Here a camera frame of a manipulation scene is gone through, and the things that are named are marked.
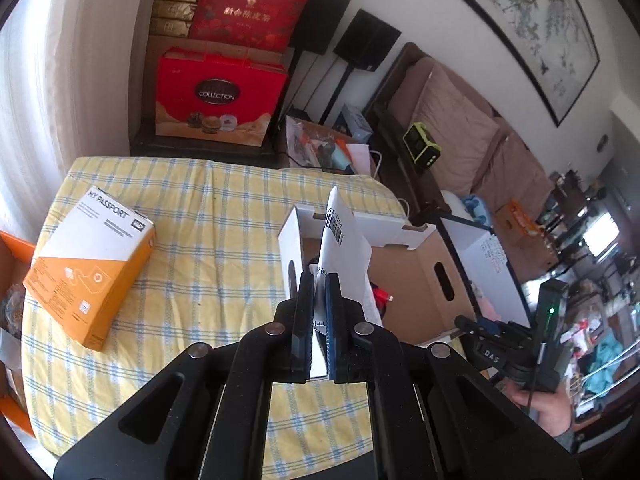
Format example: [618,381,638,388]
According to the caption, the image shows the brown sofa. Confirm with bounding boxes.
[364,41,561,271]

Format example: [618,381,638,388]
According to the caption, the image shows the black speaker on stand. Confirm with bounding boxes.
[319,9,401,125]

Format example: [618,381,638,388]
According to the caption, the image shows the orange white passport box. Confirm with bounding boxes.
[23,186,156,351]

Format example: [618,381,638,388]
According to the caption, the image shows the red collection gift box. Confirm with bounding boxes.
[155,48,288,148]

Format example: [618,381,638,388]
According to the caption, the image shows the black and white storage box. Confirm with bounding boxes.
[437,214,530,327]

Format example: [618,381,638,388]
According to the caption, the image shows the red tea gift box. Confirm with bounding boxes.
[189,0,308,53]

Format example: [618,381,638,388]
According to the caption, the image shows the cluttered cardboard box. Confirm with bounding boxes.
[282,116,374,177]

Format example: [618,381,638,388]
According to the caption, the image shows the brown cardboard box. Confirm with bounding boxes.
[278,206,477,346]

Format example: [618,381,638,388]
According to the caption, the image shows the brown back cushion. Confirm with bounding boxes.
[412,64,506,196]

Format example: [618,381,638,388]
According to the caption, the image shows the yellow plaid tablecloth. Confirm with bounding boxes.
[22,157,405,455]

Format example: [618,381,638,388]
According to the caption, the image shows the stacked gold boxes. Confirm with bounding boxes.
[150,0,198,38]

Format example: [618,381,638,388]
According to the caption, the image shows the orange cardboard carton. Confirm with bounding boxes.
[495,200,542,244]

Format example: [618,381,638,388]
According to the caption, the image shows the person's right hand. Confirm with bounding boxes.
[506,379,573,438]

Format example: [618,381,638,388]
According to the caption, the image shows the framed ink painting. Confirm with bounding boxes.
[463,0,600,126]

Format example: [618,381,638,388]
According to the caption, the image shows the green portable speaker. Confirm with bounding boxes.
[402,122,442,169]

